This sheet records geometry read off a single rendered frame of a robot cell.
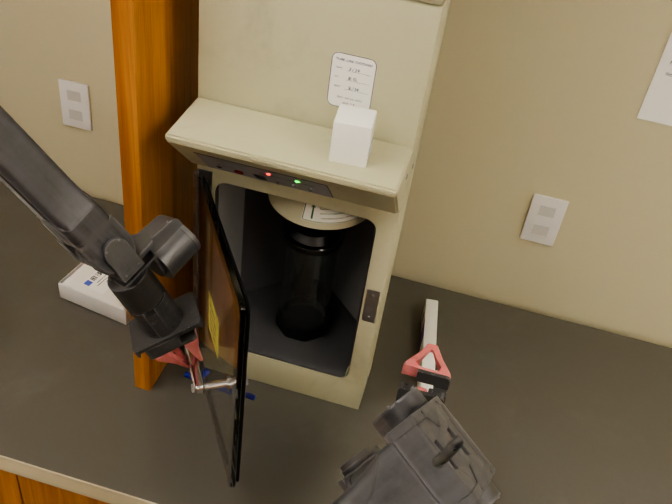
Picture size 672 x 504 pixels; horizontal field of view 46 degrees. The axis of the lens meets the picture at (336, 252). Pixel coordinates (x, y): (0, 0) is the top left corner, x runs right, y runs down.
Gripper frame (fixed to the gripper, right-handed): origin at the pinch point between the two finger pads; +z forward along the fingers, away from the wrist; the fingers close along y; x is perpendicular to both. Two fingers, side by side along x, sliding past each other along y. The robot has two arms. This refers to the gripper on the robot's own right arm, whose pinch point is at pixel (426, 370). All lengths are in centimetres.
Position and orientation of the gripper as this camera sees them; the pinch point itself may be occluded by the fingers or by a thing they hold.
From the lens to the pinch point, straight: 120.9
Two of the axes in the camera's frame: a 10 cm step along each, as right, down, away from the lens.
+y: 1.0, -7.6, -6.4
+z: 2.6, -6.0, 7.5
